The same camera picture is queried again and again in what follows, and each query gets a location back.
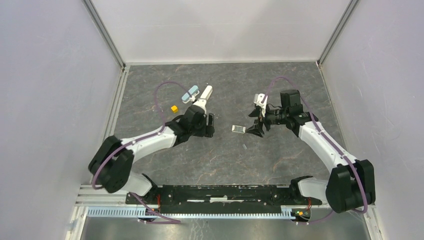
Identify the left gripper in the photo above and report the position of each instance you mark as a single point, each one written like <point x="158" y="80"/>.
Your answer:
<point x="208" y="130"/>

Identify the white slotted cable duct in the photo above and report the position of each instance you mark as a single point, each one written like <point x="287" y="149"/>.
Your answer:
<point x="142" y="213"/>

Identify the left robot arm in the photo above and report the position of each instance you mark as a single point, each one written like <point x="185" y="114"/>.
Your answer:
<point x="112" y="164"/>

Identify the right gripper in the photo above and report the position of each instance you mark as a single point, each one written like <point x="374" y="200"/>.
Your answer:
<point x="256" y="129"/>

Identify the white staple box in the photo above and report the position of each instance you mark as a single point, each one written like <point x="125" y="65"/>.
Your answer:
<point x="238" y="129"/>

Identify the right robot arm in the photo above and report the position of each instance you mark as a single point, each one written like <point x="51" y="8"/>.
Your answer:
<point x="351" y="183"/>

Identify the white stapler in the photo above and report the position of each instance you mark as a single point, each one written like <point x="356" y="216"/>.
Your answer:
<point x="206" y="93"/>

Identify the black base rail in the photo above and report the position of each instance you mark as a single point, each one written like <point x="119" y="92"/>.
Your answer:
<point x="225" y="199"/>

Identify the yellow cube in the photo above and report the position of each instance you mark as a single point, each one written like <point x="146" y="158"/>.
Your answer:
<point x="174" y="109"/>

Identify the light blue stapler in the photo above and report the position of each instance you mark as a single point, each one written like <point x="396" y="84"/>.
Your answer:
<point x="191" y="95"/>

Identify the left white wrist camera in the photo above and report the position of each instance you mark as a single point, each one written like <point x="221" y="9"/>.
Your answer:
<point x="201" y="103"/>

